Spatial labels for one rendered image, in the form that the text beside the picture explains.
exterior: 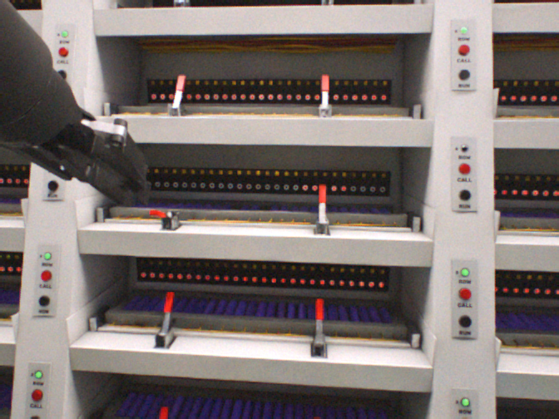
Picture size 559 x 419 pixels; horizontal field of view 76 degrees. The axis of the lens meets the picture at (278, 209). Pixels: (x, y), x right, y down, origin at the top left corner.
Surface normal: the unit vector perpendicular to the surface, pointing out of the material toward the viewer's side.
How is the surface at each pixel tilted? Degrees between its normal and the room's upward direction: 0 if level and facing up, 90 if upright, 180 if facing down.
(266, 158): 90
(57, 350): 90
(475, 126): 90
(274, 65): 90
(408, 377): 105
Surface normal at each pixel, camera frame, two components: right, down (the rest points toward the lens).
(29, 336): -0.07, -0.07
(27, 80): 0.93, 0.33
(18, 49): 0.99, 0.09
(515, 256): -0.07, 0.19
